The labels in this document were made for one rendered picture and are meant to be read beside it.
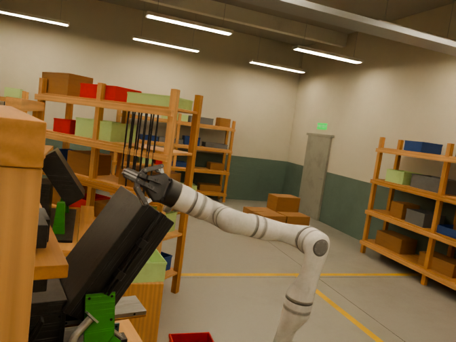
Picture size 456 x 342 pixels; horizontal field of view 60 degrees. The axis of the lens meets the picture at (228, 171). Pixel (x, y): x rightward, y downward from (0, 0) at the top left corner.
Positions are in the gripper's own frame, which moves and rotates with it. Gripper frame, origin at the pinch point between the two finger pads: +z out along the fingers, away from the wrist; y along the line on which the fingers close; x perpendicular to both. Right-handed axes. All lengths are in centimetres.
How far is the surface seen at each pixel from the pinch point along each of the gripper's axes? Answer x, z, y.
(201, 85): 836, -219, -469
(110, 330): 60, -29, 47
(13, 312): -14.5, 12.0, 37.5
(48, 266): 15.3, 7.1, 29.5
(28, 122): -25.0, 24.9, 4.2
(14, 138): -24.3, 25.7, 7.8
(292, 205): 565, -428, -196
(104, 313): 60, -24, 42
